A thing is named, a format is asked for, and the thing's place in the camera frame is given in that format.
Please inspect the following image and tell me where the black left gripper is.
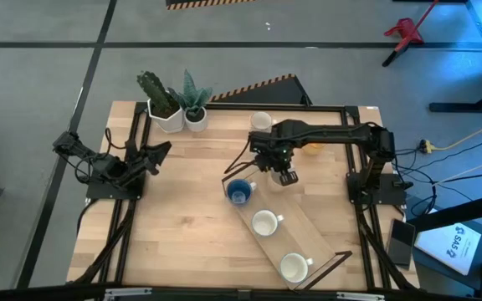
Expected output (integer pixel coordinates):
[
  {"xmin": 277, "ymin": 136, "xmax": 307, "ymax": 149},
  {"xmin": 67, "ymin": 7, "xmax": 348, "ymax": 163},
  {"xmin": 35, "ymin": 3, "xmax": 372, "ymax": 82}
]
[{"xmin": 130, "ymin": 141, "xmax": 172, "ymax": 176}]

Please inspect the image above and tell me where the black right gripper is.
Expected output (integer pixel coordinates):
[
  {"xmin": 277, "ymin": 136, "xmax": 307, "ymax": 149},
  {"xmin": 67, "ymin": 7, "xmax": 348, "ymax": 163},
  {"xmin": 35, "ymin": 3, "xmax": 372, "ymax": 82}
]
[{"xmin": 254, "ymin": 144, "xmax": 300, "ymax": 187}]

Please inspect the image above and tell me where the grey and white patterned mug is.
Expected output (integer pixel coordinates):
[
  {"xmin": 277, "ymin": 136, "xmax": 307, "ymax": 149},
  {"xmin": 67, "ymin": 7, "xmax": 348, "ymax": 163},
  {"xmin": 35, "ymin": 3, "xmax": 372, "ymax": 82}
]
[{"xmin": 269, "ymin": 170, "xmax": 288, "ymax": 190}]

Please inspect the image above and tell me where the blue ceramic mug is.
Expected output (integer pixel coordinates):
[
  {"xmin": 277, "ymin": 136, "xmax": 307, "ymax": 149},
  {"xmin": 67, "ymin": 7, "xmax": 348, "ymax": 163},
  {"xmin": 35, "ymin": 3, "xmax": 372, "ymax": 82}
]
[{"xmin": 225, "ymin": 178, "xmax": 258, "ymax": 207}]

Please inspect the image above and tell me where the red mug with white pattern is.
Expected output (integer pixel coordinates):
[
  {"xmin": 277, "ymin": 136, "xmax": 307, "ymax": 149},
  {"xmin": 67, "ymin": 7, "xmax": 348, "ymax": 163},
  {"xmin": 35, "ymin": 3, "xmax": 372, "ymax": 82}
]
[{"xmin": 250, "ymin": 209, "xmax": 285, "ymax": 237}]

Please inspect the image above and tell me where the cactus in white faceted pot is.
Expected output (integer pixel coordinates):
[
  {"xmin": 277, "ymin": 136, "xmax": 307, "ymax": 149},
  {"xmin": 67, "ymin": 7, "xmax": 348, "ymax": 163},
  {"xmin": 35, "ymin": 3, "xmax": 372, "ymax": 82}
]
[{"xmin": 136, "ymin": 69, "xmax": 185, "ymax": 134}]

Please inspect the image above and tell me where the cream ceramic mug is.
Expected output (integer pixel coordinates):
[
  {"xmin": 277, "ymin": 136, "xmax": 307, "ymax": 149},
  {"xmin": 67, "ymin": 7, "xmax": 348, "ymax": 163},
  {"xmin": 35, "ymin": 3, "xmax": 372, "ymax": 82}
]
[{"xmin": 249, "ymin": 110, "xmax": 276, "ymax": 133}]

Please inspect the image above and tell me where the snake plant in white pot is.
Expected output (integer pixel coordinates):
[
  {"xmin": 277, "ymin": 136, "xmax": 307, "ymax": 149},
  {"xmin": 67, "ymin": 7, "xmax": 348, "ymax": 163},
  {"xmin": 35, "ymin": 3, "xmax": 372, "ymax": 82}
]
[{"xmin": 168, "ymin": 69, "xmax": 214, "ymax": 133}]

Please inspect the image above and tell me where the black mat with hazard stripe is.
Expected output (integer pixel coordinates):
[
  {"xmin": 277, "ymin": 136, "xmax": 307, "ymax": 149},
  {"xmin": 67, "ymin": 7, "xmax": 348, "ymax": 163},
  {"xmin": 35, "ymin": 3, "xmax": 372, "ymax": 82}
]
[
  {"xmin": 165, "ymin": 0, "xmax": 257, "ymax": 11},
  {"xmin": 210, "ymin": 74, "xmax": 313, "ymax": 106}
]

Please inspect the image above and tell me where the white ceramic mug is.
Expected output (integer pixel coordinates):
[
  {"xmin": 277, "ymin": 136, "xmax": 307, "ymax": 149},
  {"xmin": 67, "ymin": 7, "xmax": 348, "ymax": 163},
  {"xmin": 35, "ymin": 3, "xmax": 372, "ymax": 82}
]
[{"xmin": 279, "ymin": 252, "xmax": 315, "ymax": 284}]

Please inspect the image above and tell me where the smartphone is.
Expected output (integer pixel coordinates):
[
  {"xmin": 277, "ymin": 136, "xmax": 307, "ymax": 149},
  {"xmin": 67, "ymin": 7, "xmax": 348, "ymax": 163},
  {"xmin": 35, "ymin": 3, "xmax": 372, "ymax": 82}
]
[{"xmin": 386, "ymin": 218, "xmax": 417, "ymax": 269}]

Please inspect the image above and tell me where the white printed box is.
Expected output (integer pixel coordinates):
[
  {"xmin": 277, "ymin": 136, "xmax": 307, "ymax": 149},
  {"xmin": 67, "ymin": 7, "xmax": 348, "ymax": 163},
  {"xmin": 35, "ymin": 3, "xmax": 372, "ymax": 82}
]
[{"xmin": 414, "ymin": 221, "xmax": 482, "ymax": 277}]

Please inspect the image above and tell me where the red metal stand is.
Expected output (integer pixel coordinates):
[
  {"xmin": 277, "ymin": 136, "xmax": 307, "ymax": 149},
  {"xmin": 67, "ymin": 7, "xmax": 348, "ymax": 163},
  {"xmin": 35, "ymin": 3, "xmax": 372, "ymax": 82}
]
[{"xmin": 382, "ymin": 0, "xmax": 439, "ymax": 68}]

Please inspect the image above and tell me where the black desk leg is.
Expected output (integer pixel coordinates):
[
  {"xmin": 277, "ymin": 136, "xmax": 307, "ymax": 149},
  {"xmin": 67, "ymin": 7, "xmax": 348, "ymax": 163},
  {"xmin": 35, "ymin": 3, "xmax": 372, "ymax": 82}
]
[{"xmin": 428, "ymin": 54, "xmax": 482, "ymax": 114}]

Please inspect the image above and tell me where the wooden shelf with wire frame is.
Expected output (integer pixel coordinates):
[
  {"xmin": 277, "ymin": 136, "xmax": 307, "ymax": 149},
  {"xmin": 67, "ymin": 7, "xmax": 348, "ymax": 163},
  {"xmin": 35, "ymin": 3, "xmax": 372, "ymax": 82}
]
[{"xmin": 222, "ymin": 158, "xmax": 354, "ymax": 292}]

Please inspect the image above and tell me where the black aluminium table frame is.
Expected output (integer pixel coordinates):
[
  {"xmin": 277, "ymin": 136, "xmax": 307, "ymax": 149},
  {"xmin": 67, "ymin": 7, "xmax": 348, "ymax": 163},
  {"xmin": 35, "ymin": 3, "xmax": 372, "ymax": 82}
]
[{"xmin": 71, "ymin": 101, "xmax": 420, "ymax": 293}]

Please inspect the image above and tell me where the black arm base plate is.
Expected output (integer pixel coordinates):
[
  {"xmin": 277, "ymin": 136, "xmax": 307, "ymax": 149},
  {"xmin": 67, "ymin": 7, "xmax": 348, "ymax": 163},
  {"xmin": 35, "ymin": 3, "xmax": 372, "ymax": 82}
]
[
  {"xmin": 346, "ymin": 172, "xmax": 406, "ymax": 206},
  {"xmin": 85, "ymin": 173, "xmax": 145, "ymax": 201}
]

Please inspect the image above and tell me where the black overhead frame bar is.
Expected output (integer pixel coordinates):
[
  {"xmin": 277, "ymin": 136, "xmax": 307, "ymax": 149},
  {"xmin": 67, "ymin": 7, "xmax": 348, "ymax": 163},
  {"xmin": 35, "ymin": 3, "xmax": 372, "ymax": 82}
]
[{"xmin": 0, "ymin": 283, "xmax": 482, "ymax": 301}]

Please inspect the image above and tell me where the silver metal bracket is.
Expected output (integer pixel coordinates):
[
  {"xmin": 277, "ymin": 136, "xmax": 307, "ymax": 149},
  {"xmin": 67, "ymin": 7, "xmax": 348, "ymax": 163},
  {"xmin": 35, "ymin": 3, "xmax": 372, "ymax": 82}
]
[
  {"xmin": 336, "ymin": 291, "xmax": 387, "ymax": 301},
  {"xmin": 104, "ymin": 287, "xmax": 153, "ymax": 300}
]

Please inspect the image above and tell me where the black floor cable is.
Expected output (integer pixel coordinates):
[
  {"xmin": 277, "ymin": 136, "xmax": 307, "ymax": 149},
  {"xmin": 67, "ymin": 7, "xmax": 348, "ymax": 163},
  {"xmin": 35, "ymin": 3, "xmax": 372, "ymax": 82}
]
[{"xmin": 393, "ymin": 131, "xmax": 482, "ymax": 168}]

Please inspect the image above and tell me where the yellow cable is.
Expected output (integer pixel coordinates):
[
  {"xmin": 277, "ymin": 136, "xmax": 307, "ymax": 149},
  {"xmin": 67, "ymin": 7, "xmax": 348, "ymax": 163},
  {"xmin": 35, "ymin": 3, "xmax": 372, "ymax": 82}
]
[{"xmin": 431, "ymin": 115, "xmax": 482, "ymax": 152}]

